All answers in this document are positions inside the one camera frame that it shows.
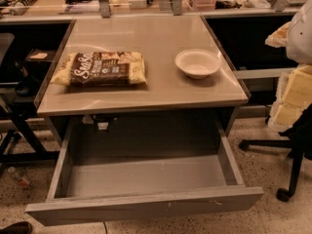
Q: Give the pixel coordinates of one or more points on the foam gripper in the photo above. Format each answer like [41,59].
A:
[300,36]

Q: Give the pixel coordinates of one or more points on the grey top drawer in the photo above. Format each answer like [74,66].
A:
[144,167]

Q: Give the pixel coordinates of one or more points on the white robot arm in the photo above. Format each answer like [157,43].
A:
[295,36]

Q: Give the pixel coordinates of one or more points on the grey drawer cabinet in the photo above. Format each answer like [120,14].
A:
[159,39]

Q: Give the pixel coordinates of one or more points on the white paper bowl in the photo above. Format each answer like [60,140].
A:
[197,63]

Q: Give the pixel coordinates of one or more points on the brown yellow snack bag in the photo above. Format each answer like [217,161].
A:
[101,69]

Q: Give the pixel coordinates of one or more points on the black side stand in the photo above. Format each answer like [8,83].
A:
[22,129]

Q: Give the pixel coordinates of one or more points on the plastic bottle on floor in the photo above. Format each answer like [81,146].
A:
[18,177]

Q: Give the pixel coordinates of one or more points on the brown shoe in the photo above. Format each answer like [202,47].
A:
[23,227]

